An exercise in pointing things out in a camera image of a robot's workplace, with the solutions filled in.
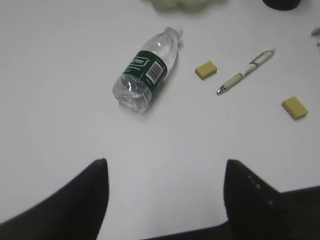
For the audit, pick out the yellow eraser front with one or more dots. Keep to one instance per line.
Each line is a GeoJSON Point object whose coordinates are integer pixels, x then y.
{"type": "Point", "coordinates": [294, 108]}

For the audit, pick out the clear water bottle green label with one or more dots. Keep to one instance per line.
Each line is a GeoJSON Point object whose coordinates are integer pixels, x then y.
{"type": "Point", "coordinates": [137, 85]}

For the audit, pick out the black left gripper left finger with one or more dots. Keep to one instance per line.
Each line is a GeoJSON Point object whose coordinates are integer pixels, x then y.
{"type": "Point", "coordinates": [74, 212]}

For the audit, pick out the yellow eraser left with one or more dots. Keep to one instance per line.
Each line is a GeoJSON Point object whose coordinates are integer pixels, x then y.
{"type": "Point", "coordinates": [206, 70]}

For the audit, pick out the pale green wavy plate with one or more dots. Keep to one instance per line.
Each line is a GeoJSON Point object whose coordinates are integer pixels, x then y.
{"type": "Point", "coordinates": [184, 6]}

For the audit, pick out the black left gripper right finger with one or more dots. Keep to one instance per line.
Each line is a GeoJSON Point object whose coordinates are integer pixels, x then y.
{"type": "Point", "coordinates": [257, 211]}

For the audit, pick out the black mesh pen holder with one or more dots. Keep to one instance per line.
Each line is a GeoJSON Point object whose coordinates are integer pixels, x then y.
{"type": "Point", "coordinates": [282, 5]}

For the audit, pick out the yellow eraser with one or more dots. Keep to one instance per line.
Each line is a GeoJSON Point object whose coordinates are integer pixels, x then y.
{"type": "Point", "coordinates": [206, 70]}
{"type": "Point", "coordinates": [294, 108]}

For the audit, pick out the beige ballpoint pen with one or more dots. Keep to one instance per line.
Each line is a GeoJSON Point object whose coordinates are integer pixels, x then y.
{"type": "Point", "coordinates": [253, 65]}

